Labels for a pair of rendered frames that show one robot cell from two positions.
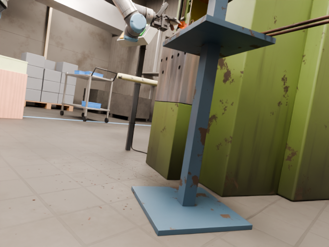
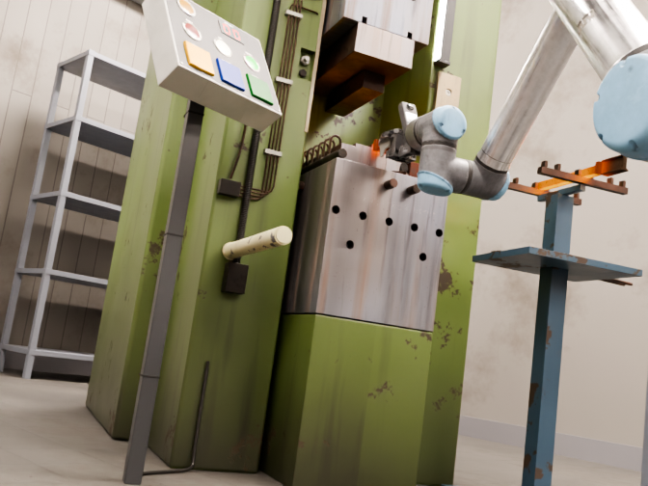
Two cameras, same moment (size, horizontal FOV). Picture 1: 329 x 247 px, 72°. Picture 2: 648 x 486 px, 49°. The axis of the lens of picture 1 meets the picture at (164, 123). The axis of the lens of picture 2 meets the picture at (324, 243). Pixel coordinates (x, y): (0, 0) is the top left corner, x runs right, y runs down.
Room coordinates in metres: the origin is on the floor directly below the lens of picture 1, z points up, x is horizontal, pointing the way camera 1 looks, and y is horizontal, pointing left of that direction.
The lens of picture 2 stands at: (1.58, 2.05, 0.35)
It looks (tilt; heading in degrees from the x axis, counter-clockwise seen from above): 9 degrees up; 273
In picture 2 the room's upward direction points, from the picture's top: 8 degrees clockwise
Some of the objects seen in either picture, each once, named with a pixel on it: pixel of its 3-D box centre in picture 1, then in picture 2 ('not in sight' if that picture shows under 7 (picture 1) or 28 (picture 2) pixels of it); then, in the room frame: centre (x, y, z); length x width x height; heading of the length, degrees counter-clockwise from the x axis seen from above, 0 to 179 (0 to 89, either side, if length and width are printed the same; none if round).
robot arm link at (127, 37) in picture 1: (131, 30); (440, 170); (1.40, 0.28, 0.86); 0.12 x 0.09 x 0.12; 22
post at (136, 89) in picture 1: (136, 91); (169, 259); (2.05, 0.30, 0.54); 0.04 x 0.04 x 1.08; 26
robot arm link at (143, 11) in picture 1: (134, 12); (440, 127); (1.41, 0.28, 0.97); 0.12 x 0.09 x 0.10; 116
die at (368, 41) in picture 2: not in sight; (355, 67); (1.67, -0.20, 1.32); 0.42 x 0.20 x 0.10; 116
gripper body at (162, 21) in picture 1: (159, 21); (407, 143); (1.49, 0.13, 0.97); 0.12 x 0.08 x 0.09; 116
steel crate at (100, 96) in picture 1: (103, 102); not in sight; (7.21, 2.03, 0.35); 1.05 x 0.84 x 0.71; 138
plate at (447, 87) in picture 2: not in sight; (446, 98); (1.35, -0.27, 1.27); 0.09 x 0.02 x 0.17; 26
